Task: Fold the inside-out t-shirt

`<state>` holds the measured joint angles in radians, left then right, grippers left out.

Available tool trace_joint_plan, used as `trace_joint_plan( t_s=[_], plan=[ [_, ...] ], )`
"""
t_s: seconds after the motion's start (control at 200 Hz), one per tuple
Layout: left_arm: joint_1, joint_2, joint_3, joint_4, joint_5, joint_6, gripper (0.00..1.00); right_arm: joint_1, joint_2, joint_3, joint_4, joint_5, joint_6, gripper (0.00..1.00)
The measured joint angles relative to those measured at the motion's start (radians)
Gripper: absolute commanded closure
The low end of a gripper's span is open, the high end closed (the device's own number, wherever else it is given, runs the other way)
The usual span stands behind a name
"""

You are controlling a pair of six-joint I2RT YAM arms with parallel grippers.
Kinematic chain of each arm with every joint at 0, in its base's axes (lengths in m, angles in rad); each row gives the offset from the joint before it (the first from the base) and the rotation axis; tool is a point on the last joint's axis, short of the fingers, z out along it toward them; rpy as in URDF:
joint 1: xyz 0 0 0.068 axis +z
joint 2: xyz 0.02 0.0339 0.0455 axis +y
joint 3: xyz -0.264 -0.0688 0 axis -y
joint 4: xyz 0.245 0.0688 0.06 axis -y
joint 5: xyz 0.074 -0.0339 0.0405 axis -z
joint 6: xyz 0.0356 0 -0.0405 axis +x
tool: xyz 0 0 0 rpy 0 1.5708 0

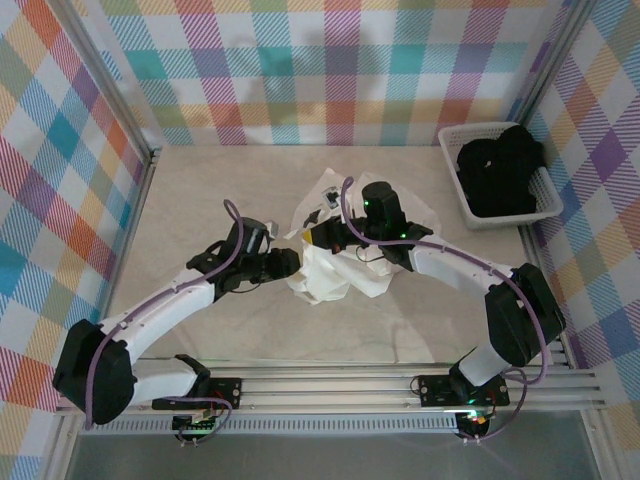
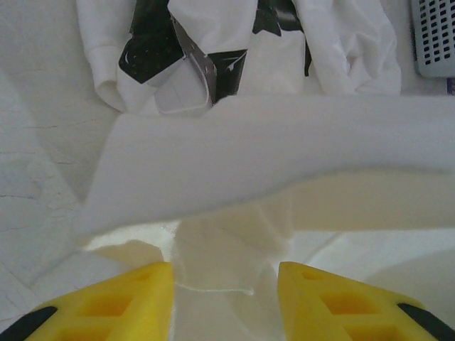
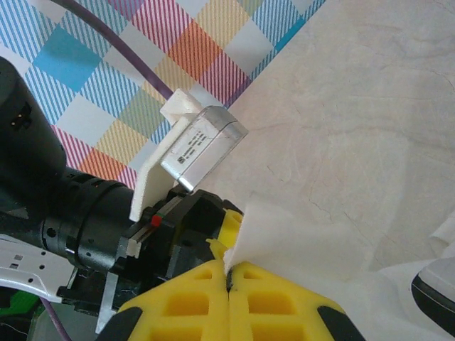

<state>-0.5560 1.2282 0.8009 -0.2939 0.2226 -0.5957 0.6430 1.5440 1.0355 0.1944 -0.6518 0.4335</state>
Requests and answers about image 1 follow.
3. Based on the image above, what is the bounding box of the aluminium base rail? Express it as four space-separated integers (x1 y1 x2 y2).
54 363 606 416

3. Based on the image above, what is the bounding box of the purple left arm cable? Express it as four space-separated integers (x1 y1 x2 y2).
84 198 249 431

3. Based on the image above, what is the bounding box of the circuit board with green light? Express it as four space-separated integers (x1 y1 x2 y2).
172 413 221 435

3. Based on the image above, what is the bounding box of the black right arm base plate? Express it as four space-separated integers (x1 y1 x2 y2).
418 373 511 407

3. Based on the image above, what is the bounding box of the white t-shirt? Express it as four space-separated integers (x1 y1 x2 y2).
283 167 444 307

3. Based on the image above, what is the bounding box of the aluminium frame post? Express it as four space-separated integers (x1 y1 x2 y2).
47 0 164 171
509 0 604 146

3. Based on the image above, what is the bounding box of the white plastic mesh basket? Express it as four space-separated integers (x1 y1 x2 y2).
438 121 565 232

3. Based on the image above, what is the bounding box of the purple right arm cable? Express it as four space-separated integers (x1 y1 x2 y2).
341 174 553 444

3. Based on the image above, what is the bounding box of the slotted grey cable duct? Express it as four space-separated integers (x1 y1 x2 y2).
79 413 461 435

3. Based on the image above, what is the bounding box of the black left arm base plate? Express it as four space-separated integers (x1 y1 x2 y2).
207 377 245 410

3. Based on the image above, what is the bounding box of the circuit board with red light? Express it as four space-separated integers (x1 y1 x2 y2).
457 409 494 432

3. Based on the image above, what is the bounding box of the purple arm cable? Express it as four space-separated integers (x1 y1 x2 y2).
84 198 249 431
341 174 553 444

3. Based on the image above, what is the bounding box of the black garment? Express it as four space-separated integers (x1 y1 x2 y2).
455 124 546 219

